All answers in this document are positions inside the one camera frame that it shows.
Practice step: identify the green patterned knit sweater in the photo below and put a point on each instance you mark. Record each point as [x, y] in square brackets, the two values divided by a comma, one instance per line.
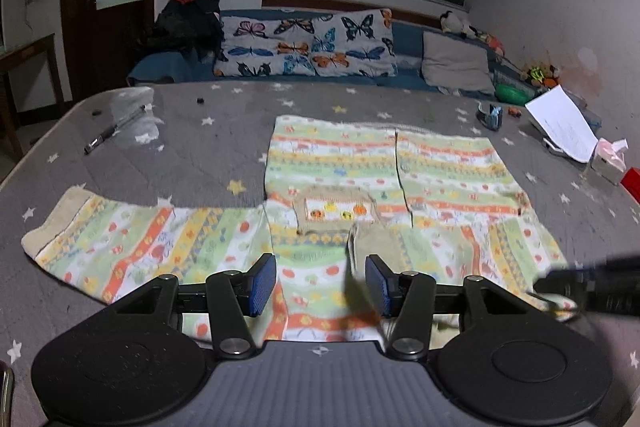
[340, 157]

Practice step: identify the orange plush toy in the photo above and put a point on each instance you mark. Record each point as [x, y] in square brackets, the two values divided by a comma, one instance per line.
[494, 43]

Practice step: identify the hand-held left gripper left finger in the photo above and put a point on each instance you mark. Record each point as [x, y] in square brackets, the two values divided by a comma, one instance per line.
[262, 284]

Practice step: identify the black pen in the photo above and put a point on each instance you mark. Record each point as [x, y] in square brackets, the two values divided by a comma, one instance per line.
[115, 132]

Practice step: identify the red box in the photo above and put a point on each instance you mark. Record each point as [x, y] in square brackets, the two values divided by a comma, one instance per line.
[632, 184]

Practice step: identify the grey star-patterned tablecloth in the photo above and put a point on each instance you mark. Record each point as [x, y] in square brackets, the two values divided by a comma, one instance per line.
[190, 167]

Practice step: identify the butterfly print pillow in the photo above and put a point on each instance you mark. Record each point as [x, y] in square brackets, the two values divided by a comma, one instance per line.
[305, 44]

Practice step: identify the tape dispenser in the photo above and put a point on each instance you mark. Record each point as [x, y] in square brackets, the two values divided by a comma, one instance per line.
[491, 116]

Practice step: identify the brown door with glass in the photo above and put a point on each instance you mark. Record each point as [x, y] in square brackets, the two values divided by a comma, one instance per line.
[80, 7]

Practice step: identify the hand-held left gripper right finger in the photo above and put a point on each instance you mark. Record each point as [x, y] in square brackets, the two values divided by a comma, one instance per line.
[377, 284]

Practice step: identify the wooden side desk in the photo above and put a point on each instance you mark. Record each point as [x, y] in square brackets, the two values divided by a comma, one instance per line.
[30, 57]

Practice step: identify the blue sofa bed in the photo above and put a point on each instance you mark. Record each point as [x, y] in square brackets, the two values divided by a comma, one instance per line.
[160, 67]

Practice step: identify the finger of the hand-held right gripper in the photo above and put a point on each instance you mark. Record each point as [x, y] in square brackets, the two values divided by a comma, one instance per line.
[575, 282]

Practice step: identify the pile of small toys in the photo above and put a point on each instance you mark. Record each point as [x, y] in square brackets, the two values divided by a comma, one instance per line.
[542, 76]

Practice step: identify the grey pillow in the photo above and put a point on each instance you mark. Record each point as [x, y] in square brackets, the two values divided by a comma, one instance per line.
[455, 62]

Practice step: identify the small orange toy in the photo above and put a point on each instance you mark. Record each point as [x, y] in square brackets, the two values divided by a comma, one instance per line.
[514, 111]

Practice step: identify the dark clothes pile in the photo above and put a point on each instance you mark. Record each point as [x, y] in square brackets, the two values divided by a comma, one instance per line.
[185, 24]

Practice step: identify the pink tissue box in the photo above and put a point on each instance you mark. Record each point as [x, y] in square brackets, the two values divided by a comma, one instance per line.
[607, 162]

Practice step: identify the white and black plush toy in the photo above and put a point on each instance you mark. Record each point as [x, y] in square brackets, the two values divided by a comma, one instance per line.
[455, 24]

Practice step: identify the white paper sheet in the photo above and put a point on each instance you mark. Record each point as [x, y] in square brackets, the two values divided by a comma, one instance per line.
[562, 122]

